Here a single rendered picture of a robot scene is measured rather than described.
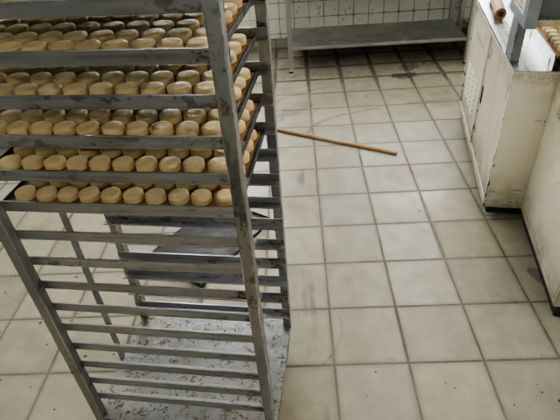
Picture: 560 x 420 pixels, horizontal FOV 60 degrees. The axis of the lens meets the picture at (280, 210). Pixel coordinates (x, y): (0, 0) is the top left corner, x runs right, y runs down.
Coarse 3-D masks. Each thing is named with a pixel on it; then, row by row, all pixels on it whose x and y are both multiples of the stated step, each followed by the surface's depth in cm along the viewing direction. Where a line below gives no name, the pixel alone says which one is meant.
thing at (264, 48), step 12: (264, 12) 124; (264, 24) 125; (264, 48) 129; (264, 60) 131; (264, 84) 135; (264, 108) 140; (276, 120) 144; (276, 132) 145; (276, 144) 146; (276, 168) 152; (276, 192) 157; (276, 216) 163; (288, 288) 186; (288, 300) 188; (288, 324) 196
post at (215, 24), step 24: (216, 0) 79; (216, 24) 82; (216, 48) 84; (216, 72) 87; (216, 96) 90; (240, 144) 98; (240, 168) 99; (240, 192) 103; (240, 216) 106; (240, 240) 111; (264, 336) 134; (264, 360) 137; (264, 384) 145; (264, 408) 153
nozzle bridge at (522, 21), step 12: (516, 0) 219; (528, 0) 200; (540, 0) 198; (552, 0) 204; (516, 12) 218; (528, 12) 201; (540, 12) 208; (552, 12) 207; (516, 24) 217; (528, 24) 204; (540, 24) 206; (552, 24) 205; (516, 36) 217; (516, 48) 220; (516, 60) 223
